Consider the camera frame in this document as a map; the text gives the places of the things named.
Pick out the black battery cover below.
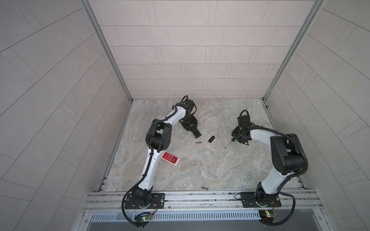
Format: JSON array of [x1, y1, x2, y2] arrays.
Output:
[[208, 136, 215, 143]]

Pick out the red white remote control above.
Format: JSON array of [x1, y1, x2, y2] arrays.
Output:
[[161, 152, 180, 166]]

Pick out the black remote control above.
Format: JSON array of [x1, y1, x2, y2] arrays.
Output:
[[191, 127, 201, 139]]

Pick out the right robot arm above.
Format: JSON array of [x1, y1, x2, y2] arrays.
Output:
[[231, 110, 308, 207]]

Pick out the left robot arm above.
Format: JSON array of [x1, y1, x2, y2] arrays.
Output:
[[130, 95, 201, 207]]

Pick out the right circuit board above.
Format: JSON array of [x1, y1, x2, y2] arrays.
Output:
[[259, 210, 278, 224]]

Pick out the circuit board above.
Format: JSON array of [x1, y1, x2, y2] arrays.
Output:
[[135, 212, 153, 222], [259, 210, 278, 224]]

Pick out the left circuit board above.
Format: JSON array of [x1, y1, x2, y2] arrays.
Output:
[[135, 212, 153, 222]]

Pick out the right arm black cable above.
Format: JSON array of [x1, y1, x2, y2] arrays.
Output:
[[237, 109, 309, 177]]

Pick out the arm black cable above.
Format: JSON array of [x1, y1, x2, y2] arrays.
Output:
[[121, 105, 178, 227], [237, 109, 309, 177]]

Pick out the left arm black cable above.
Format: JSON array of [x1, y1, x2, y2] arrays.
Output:
[[121, 105, 178, 227]]

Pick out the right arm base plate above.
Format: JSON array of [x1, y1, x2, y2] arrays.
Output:
[[239, 192, 281, 208]]

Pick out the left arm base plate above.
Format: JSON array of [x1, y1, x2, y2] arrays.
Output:
[[124, 193, 165, 209]]

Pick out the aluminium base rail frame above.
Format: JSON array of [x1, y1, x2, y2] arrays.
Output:
[[82, 188, 323, 213]]

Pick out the aluminium corner post left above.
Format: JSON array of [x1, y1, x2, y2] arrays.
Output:
[[80, 0, 133, 102]]

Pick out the aluminium corner post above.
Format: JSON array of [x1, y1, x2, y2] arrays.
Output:
[[262, 0, 326, 101], [80, 0, 133, 102]]

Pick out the aluminium corner post right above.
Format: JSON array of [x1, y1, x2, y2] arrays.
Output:
[[262, 0, 326, 101]]

